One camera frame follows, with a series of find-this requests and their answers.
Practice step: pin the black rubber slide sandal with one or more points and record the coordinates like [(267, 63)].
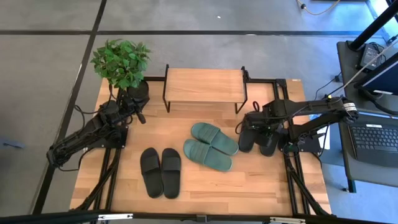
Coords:
[(151, 174), (171, 177)]

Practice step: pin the black laptop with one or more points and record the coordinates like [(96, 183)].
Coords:
[(373, 140)]

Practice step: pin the green rubber slide sandal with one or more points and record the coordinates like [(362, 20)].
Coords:
[(205, 154), (214, 137)]

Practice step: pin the black metal table frame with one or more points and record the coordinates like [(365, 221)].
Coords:
[(276, 91)]

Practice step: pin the silver metal bracket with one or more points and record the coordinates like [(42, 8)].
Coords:
[(287, 220), (115, 216)]

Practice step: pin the dark grey side desk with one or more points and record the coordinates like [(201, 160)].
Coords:
[(367, 174)]

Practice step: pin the wooden shelf black metal frame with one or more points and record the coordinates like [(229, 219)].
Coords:
[(203, 85)]

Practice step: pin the black plant pot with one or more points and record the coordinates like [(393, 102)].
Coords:
[(140, 91)]

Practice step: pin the black metal pole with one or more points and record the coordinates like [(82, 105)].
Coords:
[(373, 26)]

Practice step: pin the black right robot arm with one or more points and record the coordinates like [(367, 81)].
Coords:
[(311, 107)]

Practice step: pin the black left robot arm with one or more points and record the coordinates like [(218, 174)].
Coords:
[(93, 130)]

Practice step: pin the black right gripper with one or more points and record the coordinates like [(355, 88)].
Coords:
[(261, 123)]

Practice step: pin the black power adapter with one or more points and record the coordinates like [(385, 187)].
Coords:
[(369, 54)]

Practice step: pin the white paper sheet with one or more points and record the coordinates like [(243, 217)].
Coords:
[(325, 133)]

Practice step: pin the green artificial plant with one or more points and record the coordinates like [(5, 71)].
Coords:
[(121, 62)]

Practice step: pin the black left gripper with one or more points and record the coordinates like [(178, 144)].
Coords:
[(130, 105)]

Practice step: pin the dark computer monitor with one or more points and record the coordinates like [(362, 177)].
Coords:
[(382, 77)]

